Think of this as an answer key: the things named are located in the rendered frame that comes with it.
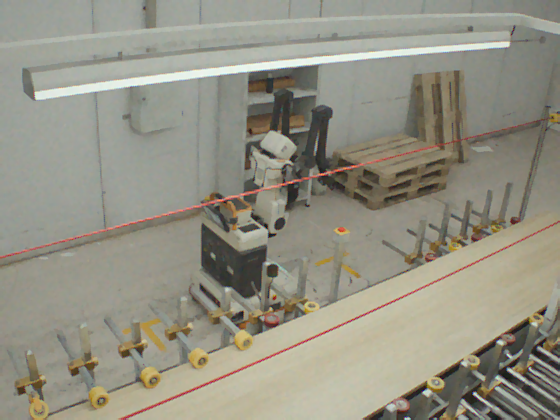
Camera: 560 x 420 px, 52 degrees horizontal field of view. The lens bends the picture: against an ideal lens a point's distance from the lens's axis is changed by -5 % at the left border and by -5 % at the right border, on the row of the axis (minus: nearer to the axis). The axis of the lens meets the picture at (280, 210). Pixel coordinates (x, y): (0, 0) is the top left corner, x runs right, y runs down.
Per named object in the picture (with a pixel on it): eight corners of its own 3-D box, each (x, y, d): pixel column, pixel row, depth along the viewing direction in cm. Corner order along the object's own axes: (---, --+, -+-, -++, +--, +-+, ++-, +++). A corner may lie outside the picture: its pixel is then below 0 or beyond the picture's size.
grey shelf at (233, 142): (215, 209, 619) (218, 59, 550) (284, 190, 670) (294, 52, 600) (239, 226, 588) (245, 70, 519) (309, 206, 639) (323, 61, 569)
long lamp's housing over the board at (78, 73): (23, 91, 175) (20, 66, 171) (491, 41, 309) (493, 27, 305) (33, 101, 166) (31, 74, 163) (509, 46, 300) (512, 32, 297)
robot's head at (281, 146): (274, 154, 416) (287, 136, 416) (257, 144, 430) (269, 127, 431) (286, 164, 426) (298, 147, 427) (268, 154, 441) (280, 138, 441)
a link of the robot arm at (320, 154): (317, 105, 414) (328, 109, 406) (323, 104, 417) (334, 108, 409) (311, 162, 432) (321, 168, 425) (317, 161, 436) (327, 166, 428)
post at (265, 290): (258, 334, 332) (262, 261, 311) (263, 332, 334) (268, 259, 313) (262, 338, 330) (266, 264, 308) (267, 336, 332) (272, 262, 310)
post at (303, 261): (293, 326, 348) (299, 256, 327) (297, 324, 350) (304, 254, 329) (296, 329, 346) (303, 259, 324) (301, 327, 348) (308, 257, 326)
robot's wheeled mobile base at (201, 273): (230, 337, 431) (231, 309, 420) (187, 294, 475) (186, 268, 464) (303, 308, 468) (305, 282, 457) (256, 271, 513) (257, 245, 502)
